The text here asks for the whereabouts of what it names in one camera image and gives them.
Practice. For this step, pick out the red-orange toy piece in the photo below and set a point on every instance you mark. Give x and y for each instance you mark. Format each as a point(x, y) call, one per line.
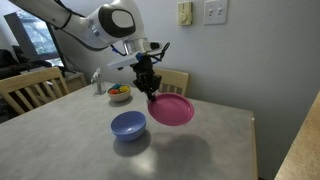
point(113, 91)

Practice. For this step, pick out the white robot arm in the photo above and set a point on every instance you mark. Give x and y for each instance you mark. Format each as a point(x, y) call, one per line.
point(110, 23)

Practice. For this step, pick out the white light switch plate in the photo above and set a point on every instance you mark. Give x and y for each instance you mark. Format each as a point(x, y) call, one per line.
point(216, 11)

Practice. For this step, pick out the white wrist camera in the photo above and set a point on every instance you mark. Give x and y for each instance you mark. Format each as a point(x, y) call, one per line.
point(123, 62)

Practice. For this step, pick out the small wooden side table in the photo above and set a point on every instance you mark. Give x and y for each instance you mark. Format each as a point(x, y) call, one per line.
point(75, 81)

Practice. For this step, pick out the black clutter pile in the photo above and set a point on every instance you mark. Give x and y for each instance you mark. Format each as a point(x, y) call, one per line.
point(13, 63)

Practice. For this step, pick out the dark computer monitor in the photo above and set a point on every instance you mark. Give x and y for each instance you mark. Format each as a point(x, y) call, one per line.
point(36, 36)

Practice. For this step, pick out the wooden countertop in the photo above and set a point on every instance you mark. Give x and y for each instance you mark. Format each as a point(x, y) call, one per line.
point(303, 143)

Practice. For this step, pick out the blue plastic bowl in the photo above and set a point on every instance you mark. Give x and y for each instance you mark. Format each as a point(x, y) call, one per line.
point(128, 126)

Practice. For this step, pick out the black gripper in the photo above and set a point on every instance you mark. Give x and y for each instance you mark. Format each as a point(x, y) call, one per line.
point(146, 78)

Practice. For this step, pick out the clear glass jar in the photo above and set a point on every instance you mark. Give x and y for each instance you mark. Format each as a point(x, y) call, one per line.
point(100, 87)

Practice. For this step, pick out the wooden chair back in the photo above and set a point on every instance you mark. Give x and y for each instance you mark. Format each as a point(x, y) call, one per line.
point(173, 80)

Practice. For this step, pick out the white bowl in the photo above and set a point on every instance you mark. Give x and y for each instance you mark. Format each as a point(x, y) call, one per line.
point(119, 97)

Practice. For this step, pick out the wooden slat-back chair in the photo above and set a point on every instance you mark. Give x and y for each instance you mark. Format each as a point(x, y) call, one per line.
point(30, 80)

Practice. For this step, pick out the yellow toy piece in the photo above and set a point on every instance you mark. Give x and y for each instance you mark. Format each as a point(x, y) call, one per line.
point(124, 89)

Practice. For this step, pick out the cream dimmer wall plate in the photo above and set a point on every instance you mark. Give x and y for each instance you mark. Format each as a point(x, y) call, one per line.
point(185, 13)

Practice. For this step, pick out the pink plastic plate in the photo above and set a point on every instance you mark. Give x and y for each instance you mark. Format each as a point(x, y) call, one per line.
point(171, 110)

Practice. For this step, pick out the blue toy piece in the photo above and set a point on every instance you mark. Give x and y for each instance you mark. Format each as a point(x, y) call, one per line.
point(116, 86)

